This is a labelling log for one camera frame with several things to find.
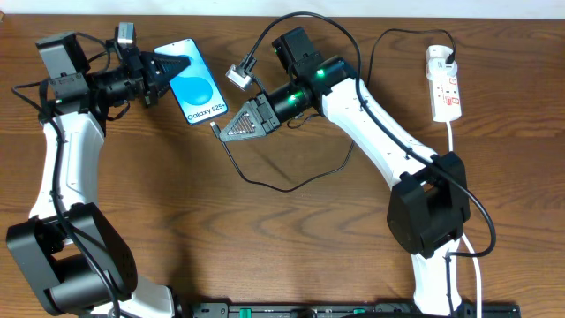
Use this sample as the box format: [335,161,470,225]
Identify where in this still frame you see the blue Galaxy smartphone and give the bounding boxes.
[154,38,229,125]

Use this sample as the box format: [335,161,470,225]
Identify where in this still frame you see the black USB charging cable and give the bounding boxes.
[209,27,457,193]

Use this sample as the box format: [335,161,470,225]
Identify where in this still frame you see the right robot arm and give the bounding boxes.
[213,26,470,316]

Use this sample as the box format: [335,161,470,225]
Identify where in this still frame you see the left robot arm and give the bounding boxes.
[6,23,190,317]

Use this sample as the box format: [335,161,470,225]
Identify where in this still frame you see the white charger plug adapter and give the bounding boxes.
[426,45,456,70]

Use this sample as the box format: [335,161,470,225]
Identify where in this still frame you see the white power strip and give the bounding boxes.
[426,58,462,123]

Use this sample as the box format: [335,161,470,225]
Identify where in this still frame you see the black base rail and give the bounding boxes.
[189,301,521,318]

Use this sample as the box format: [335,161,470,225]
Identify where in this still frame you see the white power strip cord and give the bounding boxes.
[445,120,483,308]

